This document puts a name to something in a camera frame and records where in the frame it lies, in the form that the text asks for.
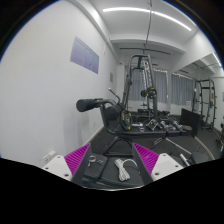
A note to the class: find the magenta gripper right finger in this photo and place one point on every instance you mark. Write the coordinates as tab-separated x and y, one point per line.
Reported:
153	166

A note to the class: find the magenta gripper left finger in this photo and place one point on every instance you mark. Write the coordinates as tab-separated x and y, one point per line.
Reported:
72	166

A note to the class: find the black power bank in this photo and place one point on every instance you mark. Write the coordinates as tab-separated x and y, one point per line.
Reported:
95	167

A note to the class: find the black padded weight bench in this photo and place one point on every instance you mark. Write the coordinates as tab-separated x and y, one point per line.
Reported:
111	116

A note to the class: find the black multi-gym machine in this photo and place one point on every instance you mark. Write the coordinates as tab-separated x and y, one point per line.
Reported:
143	64

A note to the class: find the grey window curtain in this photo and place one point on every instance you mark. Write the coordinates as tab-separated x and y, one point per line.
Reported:
181	88

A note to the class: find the black power rack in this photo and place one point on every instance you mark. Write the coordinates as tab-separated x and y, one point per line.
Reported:
204	102

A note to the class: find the white wall socket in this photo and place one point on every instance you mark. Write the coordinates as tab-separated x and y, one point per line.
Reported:
48	156

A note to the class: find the purple wall poster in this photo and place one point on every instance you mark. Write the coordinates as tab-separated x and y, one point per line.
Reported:
84	56

